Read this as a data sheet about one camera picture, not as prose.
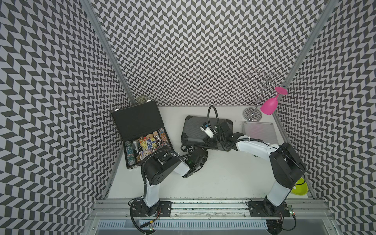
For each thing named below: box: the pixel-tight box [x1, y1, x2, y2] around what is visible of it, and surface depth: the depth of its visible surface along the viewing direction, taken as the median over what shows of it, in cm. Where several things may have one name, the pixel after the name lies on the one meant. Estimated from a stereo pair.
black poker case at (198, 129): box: [181, 115, 234, 151], surface depth 92 cm
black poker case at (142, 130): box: [110, 99, 174, 169], surface depth 96 cm
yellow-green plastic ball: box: [291, 177, 308, 196], surface depth 77 cm
